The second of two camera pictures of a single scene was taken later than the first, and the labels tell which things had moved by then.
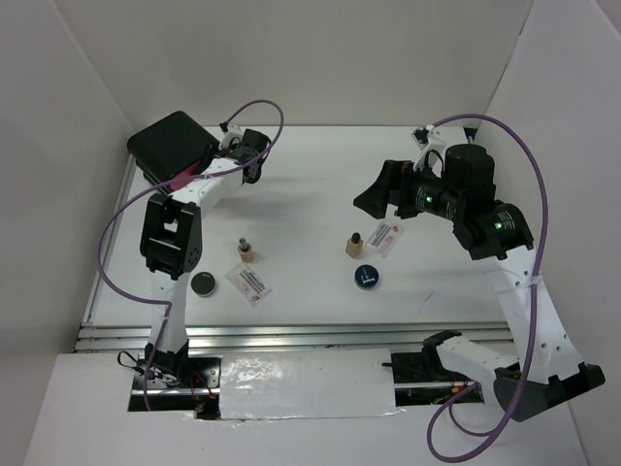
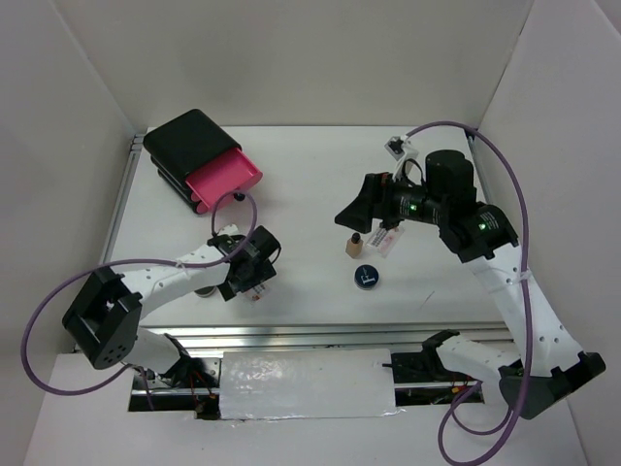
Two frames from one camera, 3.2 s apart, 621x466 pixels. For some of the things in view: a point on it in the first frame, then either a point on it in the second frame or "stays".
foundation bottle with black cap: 354,246 stays
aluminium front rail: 212,338 stays
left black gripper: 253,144 -> 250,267
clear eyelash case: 384,238 stays
